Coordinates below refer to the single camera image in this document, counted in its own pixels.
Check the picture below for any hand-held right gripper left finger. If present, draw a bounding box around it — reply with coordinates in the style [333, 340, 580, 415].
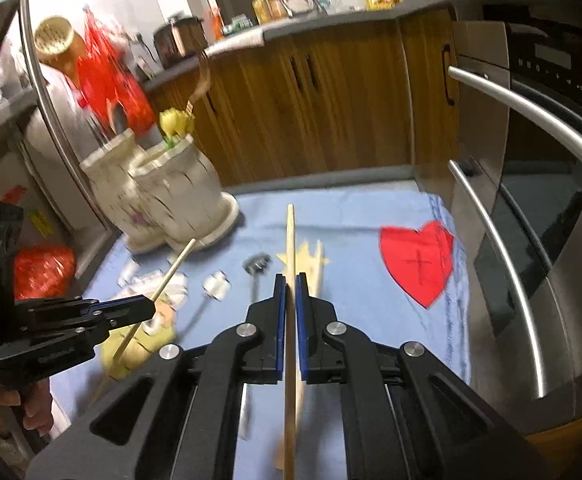
[25, 274, 288, 480]

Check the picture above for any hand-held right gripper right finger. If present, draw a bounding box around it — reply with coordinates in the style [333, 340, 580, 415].
[295, 272, 554, 480]

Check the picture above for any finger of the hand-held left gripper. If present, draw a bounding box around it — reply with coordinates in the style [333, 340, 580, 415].
[14, 295, 156, 333]
[0, 322, 114, 378]

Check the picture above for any wooden chopstick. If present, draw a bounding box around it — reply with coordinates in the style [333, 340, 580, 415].
[91, 238, 198, 401]
[282, 204, 297, 480]

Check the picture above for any cream ceramic utensil holder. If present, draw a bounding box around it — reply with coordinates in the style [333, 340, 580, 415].
[80, 127, 242, 253]

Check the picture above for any yellow tulip-shaped spoon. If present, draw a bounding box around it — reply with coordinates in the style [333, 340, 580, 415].
[158, 108, 195, 148]

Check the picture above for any metal fork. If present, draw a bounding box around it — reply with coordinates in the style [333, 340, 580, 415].
[185, 50, 213, 113]

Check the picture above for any red plastic bag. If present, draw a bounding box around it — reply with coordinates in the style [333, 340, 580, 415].
[15, 245, 77, 301]
[82, 7, 158, 136]

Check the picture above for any grey metal utensil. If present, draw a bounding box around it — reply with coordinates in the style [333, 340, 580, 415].
[242, 254, 273, 311]

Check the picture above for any printed blue blanket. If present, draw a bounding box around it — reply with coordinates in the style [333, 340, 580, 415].
[78, 180, 472, 480]

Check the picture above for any dark metal spoon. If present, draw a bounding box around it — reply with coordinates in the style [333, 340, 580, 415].
[108, 101, 131, 136]

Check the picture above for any round yellow strainer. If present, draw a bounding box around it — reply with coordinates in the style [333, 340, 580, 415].
[34, 16, 76, 56]

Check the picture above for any wooden kitchen cabinet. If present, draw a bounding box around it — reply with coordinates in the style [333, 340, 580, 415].
[144, 7, 459, 188]

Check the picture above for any electric pressure cooker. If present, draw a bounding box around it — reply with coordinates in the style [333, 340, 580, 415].
[152, 16, 206, 68]

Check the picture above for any steel built-in oven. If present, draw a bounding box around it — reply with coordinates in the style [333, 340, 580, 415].
[448, 5, 582, 431]

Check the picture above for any steel oven handle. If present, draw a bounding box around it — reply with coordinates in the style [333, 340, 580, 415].
[448, 160, 548, 400]
[448, 66, 582, 191]

